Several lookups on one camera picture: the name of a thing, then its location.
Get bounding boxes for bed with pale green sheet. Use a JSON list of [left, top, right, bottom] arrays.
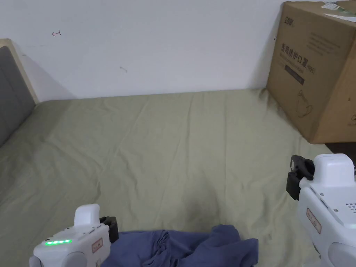
[[0, 88, 334, 267]]

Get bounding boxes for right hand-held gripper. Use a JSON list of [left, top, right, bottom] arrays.
[[286, 153, 356, 267]]

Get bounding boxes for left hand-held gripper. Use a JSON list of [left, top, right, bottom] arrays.
[[29, 204, 120, 267]]

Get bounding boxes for large brown cardboard carton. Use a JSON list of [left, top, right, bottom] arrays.
[[267, 0, 356, 145]]

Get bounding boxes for dark blue shirt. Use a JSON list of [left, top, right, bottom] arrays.
[[100, 225, 259, 267]]

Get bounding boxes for grey padded headboard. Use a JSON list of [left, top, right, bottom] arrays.
[[0, 38, 39, 147]]

